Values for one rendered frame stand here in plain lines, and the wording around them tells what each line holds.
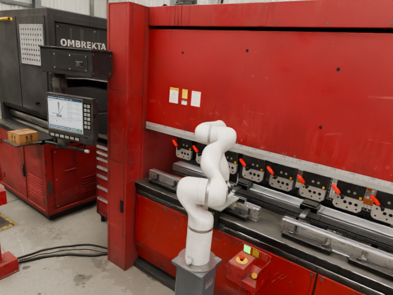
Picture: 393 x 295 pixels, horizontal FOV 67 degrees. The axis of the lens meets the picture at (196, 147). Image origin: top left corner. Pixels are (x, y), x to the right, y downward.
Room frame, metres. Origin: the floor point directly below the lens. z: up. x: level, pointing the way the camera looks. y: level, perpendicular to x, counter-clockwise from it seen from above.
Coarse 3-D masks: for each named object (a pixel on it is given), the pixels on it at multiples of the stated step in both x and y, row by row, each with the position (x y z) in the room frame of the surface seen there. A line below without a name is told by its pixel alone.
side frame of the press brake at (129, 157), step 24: (120, 24) 2.38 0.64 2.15; (144, 24) 2.46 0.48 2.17; (120, 48) 2.38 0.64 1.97; (144, 48) 2.46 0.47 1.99; (120, 72) 2.38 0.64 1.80; (144, 72) 2.47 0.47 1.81; (120, 96) 2.38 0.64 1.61; (144, 96) 2.48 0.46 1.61; (120, 120) 2.37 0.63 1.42; (144, 120) 2.49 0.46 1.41; (120, 144) 2.37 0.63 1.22; (144, 144) 2.50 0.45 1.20; (168, 144) 2.76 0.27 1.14; (120, 168) 2.36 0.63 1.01; (144, 168) 2.50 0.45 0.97; (168, 168) 2.78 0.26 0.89; (120, 192) 2.36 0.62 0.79; (120, 216) 2.36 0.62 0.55; (120, 240) 2.36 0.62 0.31; (120, 264) 2.37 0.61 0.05
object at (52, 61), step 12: (48, 48) 2.35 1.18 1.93; (60, 48) 2.30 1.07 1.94; (72, 48) 2.26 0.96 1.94; (48, 60) 2.35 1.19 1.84; (60, 60) 2.31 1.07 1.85; (72, 60) 2.27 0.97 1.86; (84, 60) 2.23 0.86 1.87; (96, 60) 2.26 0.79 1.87; (108, 60) 2.39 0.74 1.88; (60, 72) 2.31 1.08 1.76; (72, 72) 2.28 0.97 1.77; (84, 72) 2.24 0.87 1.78; (96, 72) 2.26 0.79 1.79; (108, 72) 2.39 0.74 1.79; (60, 84) 2.43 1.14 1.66
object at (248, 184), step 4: (240, 180) 2.25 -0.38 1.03; (244, 180) 2.25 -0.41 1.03; (248, 180) 2.26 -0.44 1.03; (240, 184) 2.20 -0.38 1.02; (244, 184) 2.19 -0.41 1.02; (248, 184) 2.20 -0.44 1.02; (252, 184) 2.25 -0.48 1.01; (236, 188) 2.14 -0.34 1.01; (244, 188) 2.18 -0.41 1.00; (248, 188) 2.19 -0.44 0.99; (232, 192) 2.07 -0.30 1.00
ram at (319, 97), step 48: (192, 48) 2.25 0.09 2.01; (240, 48) 2.04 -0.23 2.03; (288, 48) 1.86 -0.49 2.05; (336, 48) 1.71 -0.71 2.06; (384, 48) 1.59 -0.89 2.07; (240, 96) 2.02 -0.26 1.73; (288, 96) 1.83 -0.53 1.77; (336, 96) 1.69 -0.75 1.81; (384, 96) 1.56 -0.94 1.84; (240, 144) 1.99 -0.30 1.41; (288, 144) 1.81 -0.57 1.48; (336, 144) 1.66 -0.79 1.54; (384, 144) 1.53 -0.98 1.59
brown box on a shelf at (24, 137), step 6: (12, 132) 2.83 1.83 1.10; (18, 132) 2.84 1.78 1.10; (24, 132) 2.87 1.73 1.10; (30, 132) 2.90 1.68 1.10; (36, 132) 2.94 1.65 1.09; (12, 138) 2.83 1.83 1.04; (18, 138) 2.79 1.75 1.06; (24, 138) 2.82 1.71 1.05; (30, 138) 2.88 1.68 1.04; (36, 138) 2.93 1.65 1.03; (12, 144) 2.80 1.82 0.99; (18, 144) 2.79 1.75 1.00; (24, 144) 2.82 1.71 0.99; (30, 144) 2.86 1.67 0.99
